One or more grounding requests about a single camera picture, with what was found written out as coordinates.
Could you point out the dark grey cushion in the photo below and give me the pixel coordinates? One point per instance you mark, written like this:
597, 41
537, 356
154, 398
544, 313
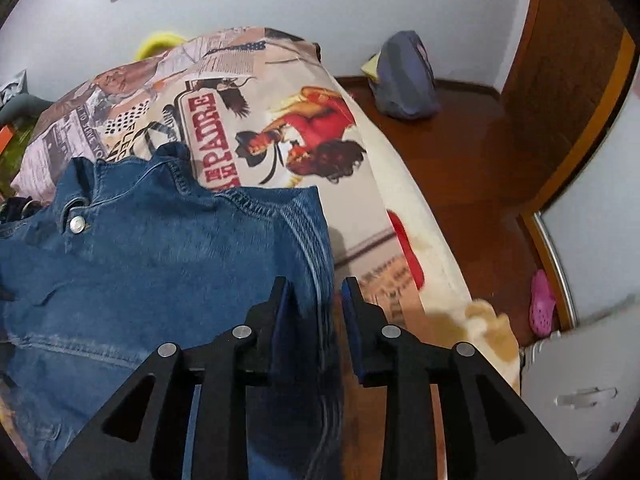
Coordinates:
22, 110

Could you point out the green covered cabinet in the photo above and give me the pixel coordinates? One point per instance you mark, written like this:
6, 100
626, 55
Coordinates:
20, 165

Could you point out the pink clog slipper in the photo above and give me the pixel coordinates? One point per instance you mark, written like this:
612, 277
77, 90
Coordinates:
542, 305

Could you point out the white cabinet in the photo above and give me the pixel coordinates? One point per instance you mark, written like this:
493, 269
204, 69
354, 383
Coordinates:
575, 385

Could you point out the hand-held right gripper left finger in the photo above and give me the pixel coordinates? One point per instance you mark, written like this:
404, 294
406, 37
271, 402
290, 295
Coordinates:
280, 315

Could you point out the blue denim jacket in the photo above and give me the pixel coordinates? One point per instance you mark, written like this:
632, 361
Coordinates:
150, 260

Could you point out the printed blanket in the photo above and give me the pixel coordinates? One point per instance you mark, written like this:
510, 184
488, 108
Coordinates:
360, 180

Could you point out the grey backpack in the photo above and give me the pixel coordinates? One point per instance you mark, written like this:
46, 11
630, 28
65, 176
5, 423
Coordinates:
407, 80

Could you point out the pale yellow cloth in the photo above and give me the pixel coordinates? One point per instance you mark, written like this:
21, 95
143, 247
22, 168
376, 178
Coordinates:
372, 67

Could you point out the wooden door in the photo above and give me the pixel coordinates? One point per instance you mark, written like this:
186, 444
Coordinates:
560, 85

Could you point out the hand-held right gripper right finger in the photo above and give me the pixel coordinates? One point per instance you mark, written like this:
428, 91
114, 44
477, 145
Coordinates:
352, 325

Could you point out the orange box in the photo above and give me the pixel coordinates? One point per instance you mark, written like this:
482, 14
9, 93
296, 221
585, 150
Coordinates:
4, 141

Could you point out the yellow round object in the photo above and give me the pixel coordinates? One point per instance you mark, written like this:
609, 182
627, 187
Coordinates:
155, 42

